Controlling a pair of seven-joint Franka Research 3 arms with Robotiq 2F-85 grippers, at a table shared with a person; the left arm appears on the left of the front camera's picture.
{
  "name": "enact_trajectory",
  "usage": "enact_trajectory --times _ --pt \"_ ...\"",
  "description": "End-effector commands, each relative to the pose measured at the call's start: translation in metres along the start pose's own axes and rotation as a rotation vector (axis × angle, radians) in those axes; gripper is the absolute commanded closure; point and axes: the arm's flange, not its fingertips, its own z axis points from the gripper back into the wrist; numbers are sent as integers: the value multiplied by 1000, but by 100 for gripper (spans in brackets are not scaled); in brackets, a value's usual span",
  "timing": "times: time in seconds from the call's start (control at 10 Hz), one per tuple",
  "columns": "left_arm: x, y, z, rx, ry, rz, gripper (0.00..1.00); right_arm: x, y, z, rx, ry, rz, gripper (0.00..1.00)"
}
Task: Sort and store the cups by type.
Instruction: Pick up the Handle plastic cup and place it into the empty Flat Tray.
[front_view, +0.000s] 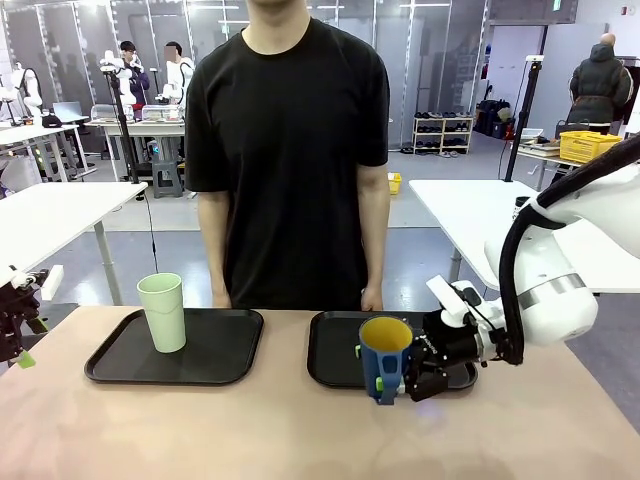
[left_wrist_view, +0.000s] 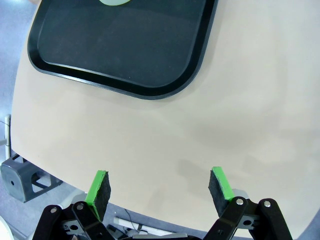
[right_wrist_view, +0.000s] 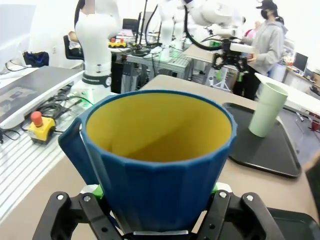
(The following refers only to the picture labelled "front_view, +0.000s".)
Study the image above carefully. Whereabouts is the person in black t-shirt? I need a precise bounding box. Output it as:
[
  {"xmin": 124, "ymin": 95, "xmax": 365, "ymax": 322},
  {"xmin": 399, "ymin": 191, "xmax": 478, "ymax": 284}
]
[{"xmin": 184, "ymin": 0, "xmax": 392, "ymax": 312}]

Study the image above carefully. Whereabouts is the person in purple top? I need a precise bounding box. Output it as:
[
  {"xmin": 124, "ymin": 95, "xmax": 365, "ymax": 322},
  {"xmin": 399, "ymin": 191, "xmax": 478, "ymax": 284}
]
[{"xmin": 118, "ymin": 40, "xmax": 151, "ymax": 107}]

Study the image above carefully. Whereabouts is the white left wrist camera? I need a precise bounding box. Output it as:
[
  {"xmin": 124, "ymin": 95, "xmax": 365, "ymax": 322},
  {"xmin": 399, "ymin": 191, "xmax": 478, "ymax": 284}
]
[{"xmin": 40, "ymin": 264, "xmax": 65, "ymax": 302}]

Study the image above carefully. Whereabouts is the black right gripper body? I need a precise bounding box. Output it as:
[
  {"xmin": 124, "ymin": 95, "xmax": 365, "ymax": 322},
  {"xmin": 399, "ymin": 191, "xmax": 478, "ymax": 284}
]
[{"xmin": 416, "ymin": 309, "xmax": 481, "ymax": 375}]

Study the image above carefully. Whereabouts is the white shoe rack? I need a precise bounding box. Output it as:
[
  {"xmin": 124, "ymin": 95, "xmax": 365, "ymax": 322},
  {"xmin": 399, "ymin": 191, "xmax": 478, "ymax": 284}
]
[{"xmin": 412, "ymin": 115, "xmax": 475, "ymax": 155}]

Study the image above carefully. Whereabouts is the yellow plastic basket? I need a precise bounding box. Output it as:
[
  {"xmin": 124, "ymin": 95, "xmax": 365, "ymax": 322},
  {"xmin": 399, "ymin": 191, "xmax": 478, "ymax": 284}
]
[{"xmin": 558, "ymin": 130, "xmax": 624, "ymax": 164}]

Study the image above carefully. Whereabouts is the person in white top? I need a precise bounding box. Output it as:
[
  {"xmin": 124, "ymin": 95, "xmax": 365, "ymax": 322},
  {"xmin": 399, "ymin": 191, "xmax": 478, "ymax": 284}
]
[{"xmin": 163, "ymin": 42, "xmax": 196, "ymax": 109}]

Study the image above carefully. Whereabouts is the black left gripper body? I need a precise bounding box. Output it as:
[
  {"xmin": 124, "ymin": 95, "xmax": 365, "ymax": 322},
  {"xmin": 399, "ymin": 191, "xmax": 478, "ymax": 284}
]
[{"xmin": 0, "ymin": 272, "xmax": 50, "ymax": 362}]

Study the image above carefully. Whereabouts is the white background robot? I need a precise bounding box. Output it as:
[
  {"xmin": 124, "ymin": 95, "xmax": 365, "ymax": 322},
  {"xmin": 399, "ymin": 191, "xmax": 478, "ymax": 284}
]
[
  {"xmin": 98, "ymin": 49, "xmax": 132, "ymax": 109},
  {"xmin": 154, "ymin": 82, "xmax": 187, "ymax": 107},
  {"xmin": 0, "ymin": 62, "xmax": 44, "ymax": 126}
]

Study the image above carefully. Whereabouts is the black plastic tray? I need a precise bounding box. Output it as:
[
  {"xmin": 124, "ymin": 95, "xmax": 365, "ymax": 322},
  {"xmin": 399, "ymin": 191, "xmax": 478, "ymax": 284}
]
[
  {"xmin": 83, "ymin": 308, "xmax": 265, "ymax": 387},
  {"xmin": 306, "ymin": 310, "xmax": 479, "ymax": 391}
]

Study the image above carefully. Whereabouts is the person in dark puffer jacket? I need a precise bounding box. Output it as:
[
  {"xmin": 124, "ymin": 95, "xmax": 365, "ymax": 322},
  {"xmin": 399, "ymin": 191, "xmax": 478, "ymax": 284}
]
[{"xmin": 547, "ymin": 32, "xmax": 634, "ymax": 191}]

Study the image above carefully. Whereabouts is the person's left forearm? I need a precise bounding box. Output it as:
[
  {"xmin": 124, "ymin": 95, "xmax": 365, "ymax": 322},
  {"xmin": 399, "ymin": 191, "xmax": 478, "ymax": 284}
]
[{"xmin": 361, "ymin": 214, "xmax": 391, "ymax": 293}]

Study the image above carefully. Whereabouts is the person's left hand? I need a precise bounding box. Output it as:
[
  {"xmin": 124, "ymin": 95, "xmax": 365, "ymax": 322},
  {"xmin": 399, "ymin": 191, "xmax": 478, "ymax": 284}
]
[{"xmin": 360, "ymin": 287, "xmax": 386, "ymax": 312}]

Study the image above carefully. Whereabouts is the cluttered background table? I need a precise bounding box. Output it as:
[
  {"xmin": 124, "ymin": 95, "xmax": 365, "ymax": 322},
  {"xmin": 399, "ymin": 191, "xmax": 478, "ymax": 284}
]
[{"xmin": 517, "ymin": 144, "xmax": 591, "ymax": 191}]

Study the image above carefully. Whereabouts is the white background workbench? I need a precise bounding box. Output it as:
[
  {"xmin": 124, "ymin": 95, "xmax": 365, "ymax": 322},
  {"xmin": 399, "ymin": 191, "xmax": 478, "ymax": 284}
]
[{"xmin": 84, "ymin": 117, "xmax": 187, "ymax": 182}]

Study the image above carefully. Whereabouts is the person's right forearm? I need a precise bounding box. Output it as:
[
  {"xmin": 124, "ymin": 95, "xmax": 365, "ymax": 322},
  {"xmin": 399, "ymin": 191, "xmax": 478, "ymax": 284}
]
[{"xmin": 198, "ymin": 214, "xmax": 232, "ymax": 298}]

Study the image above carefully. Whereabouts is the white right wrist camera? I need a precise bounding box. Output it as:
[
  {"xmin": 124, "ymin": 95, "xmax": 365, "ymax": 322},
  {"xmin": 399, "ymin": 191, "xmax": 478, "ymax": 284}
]
[{"xmin": 425, "ymin": 275, "xmax": 485, "ymax": 330}]

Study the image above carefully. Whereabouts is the grey laptop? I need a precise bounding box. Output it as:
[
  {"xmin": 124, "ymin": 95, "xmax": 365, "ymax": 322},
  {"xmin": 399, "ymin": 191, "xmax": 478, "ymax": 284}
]
[{"xmin": 52, "ymin": 101, "xmax": 89, "ymax": 125}]

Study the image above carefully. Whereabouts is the blue mug yellow inside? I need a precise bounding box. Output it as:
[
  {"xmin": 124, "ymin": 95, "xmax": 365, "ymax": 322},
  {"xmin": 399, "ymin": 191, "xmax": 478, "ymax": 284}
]
[{"xmin": 358, "ymin": 314, "xmax": 415, "ymax": 406}]

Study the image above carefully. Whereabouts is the thin black hanging cable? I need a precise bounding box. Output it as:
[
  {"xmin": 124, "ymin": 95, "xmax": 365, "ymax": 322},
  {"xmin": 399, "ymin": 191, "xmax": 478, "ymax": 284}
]
[{"xmin": 137, "ymin": 192, "xmax": 162, "ymax": 309}]

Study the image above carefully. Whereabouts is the pale green plastic cup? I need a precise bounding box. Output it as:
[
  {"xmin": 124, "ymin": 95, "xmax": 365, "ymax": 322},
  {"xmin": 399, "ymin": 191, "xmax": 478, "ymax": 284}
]
[{"xmin": 136, "ymin": 272, "xmax": 188, "ymax": 354}]

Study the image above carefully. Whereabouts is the black camera pole stand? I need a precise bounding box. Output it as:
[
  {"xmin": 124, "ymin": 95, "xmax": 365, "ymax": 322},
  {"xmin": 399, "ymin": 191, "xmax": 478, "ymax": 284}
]
[
  {"xmin": 101, "ymin": 65, "xmax": 141, "ymax": 185},
  {"xmin": 503, "ymin": 55, "xmax": 545, "ymax": 183}
]

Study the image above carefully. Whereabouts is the white background desk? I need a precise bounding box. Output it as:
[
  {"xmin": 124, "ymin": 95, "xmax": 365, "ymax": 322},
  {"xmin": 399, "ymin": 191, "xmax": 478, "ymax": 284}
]
[{"xmin": 0, "ymin": 123, "xmax": 99, "ymax": 184}]

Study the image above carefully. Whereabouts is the white side table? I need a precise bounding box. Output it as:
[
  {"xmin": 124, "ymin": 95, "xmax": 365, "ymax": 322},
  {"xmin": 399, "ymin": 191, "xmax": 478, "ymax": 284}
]
[
  {"xmin": 0, "ymin": 181, "xmax": 150, "ymax": 307},
  {"xmin": 408, "ymin": 178, "xmax": 640, "ymax": 296}
]

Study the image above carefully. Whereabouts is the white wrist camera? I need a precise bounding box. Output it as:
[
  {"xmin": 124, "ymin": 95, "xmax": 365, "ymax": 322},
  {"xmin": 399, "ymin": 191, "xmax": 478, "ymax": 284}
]
[
  {"xmin": 40, "ymin": 264, "xmax": 65, "ymax": 302},
  {"xmin": 425, "ymin": 275, "xmax": 485, "ymax": 330}
]

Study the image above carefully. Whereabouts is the grey plastic stool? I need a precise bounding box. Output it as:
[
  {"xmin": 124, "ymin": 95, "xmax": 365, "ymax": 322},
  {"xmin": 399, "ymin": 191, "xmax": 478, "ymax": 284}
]
[{"xmin": 151, "ymin": 159, "xmax": 184, "ymax": 200}]

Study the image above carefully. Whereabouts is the dark bags pile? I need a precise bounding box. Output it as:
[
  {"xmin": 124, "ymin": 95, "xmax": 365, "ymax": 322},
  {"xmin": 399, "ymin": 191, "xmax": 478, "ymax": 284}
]
[{"xmin": 474, "ymin": 98, "xmax": 517, "ymax": 140}]

